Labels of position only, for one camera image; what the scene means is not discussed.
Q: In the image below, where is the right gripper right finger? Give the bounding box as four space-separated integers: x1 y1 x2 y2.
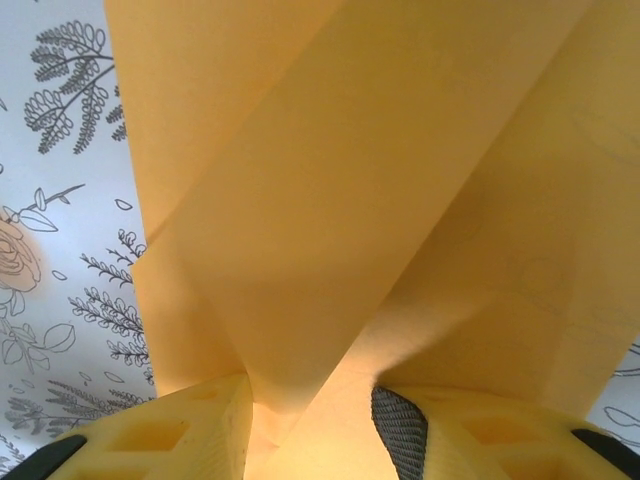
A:
370 383 640 480

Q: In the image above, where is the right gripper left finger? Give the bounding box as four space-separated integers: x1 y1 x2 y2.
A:
17 373 254 480

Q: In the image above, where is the orange cloth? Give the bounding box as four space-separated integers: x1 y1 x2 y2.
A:
102 0 640 480

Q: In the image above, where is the floral patterned table cover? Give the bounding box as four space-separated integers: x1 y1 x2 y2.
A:
0 0 640 480

